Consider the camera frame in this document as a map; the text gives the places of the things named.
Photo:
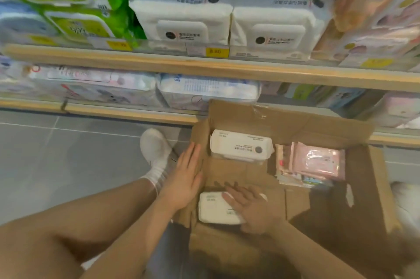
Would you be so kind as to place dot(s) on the white pack with blue print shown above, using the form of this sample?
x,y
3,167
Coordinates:
x,y
210,90

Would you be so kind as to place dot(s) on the yellow price tag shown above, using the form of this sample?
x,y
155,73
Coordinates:
x,y
217,52
377,63
44,41
119,45

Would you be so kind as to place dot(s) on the white wet wipes packet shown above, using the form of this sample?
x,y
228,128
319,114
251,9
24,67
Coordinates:
x,y
180,13
213,210
279,19
239,144

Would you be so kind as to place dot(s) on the brown cardboard box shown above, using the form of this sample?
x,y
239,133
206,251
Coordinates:
x,y
295,124

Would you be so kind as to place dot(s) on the neighbouring wooden shelf unit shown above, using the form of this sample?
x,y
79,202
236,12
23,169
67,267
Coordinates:
x,y
32,104

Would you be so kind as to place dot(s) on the clear pack with red print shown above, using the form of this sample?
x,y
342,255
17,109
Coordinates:
x,y
92,85

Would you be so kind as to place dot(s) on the blue cartoon wet wipes packet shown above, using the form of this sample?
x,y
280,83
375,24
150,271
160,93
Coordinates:
x,y
23,22

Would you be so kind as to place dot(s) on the stack of small pastel packs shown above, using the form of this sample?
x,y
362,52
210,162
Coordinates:
x,y
13,75

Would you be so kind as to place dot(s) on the white sock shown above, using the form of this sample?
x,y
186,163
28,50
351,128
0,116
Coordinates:
x,y
157,177

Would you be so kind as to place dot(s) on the person's right hand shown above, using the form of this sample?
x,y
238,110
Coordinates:
x,y
259,213

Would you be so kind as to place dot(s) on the wooden store shelving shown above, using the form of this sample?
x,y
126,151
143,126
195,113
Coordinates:
x,y
229,72

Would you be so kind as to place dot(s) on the person's left forearm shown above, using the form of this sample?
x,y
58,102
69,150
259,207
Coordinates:
x,y
131,242

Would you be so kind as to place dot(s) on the person's right forearm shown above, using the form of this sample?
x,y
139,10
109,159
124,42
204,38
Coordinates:
x,y
315,252

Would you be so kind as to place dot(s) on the person's left hand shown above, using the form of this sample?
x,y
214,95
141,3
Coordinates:
x,y
183,180

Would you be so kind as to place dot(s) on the blue panda print wipes pack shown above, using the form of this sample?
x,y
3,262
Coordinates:
x,y
311,182

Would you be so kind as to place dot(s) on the person's left leg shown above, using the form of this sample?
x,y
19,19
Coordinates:
x,y
65,229

